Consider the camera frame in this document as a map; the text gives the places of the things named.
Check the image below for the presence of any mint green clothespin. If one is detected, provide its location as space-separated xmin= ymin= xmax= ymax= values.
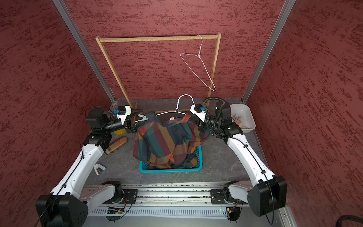
xmin=134 ymin=114 xmax=148 ymax=123

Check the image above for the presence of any white wire hanger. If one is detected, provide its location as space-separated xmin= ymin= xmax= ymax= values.
xmin=180 ymin=34 xmax=216 ymax=91
xmin=155 ymin=94 xmax=195 ymax=116

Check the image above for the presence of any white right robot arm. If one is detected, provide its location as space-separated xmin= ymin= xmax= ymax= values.
xmin=190 ymin=97 xmax=287 ymax=217

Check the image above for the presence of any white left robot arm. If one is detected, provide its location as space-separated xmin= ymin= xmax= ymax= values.
xmin=36 ymin=106 xmax=142 ymax=227

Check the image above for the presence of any yellow metal bucket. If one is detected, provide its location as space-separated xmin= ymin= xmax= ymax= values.
xmin=113 ymin=129 xmax=126 ymax=135

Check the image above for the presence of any brown cardboard tube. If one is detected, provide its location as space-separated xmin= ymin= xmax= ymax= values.
xmin=105 ymin=136 xmax=128 ymax=155

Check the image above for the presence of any white plastic bin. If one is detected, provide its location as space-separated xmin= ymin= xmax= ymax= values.
xmin=230 ymin=104 xmax=256 ymax=133

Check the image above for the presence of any teal plastic basket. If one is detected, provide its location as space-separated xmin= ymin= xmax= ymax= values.
xmin=139 ymin=145 xmax=203 ymax=174

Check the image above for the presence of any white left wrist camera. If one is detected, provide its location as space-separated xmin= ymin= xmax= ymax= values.
xmin=113 ymin=106 xmax=131 ymax=125

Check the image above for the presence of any small white triangular bracket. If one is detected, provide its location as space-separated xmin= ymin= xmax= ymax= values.
xmin=94 ymin=164 xmax=107 ymax=176

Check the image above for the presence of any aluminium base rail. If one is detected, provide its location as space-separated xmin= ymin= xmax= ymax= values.
xmin=46 ymin=181 xmax=298 ymax=227

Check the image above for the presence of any wooden clothes rack frame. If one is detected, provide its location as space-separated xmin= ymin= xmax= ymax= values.
xmin=95 ymin=32 xmax=222 ymax=107

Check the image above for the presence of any aluminium corner post left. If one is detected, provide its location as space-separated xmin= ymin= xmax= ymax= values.
xmin=52 ymin=0 xmax=116 ymax=104

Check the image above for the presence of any aluminium corner post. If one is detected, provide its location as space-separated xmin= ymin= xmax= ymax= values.
xmin=241 ymin=0 xmax=296 ymax=104
xmin=52 ymin=0 xmax=116 ymax=104

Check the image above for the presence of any aluminium corner post right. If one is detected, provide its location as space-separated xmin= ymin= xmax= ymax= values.
xmin=241 ymin=0 xmax=296 ymax=104

